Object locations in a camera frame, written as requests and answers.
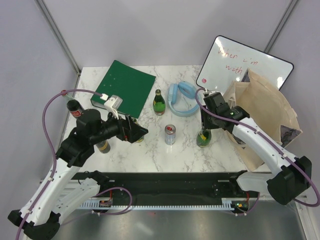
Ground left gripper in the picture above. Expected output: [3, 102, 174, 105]
[90, 108, 148, 145]

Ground green bottle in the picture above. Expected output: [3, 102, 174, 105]
[196, 129, 212, 148]
[153, 89, 166, 116]
[132, 117, 145, 143]

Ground beige canvas bag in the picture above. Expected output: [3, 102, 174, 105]
[222, 67, 304, 173]

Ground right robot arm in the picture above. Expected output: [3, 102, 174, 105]
[200, 92, 312, 205]

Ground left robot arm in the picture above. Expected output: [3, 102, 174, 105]
[8, 109, 149, 240]

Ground silver beverage can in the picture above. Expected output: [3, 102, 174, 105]
[164, 124, 176, 145]

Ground blue headphones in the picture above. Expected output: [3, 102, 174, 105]
[167, 81, 199, 118]

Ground small whiteboard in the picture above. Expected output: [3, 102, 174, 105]
[196, 35, 294, 94]

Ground dark cola bottle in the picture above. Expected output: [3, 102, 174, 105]
[66, 99, 84, 118]

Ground red capped clear bottle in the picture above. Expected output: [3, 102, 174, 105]
[61, 90, 74, 102]

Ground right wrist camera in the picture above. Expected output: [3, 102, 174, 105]
[203, 89, 213, 97]

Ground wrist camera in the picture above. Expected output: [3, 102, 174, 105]
[104, 95, 123, 120]
[203, 89, 213, 97]

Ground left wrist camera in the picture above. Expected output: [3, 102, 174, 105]
[104, 95, 123, 120]

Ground green ring binder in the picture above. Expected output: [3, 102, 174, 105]
[95, 60, 156, 119]

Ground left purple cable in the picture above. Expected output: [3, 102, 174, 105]
[15, 89, 109, 240]

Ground purple cable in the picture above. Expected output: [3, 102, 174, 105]
[194, 88, 320, 207]
[15, 89, 109, 240]

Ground white cable duct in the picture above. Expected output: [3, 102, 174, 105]
[77, 198, 235, 211]

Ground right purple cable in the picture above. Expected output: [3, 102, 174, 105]
[194, 88, 320, 207]

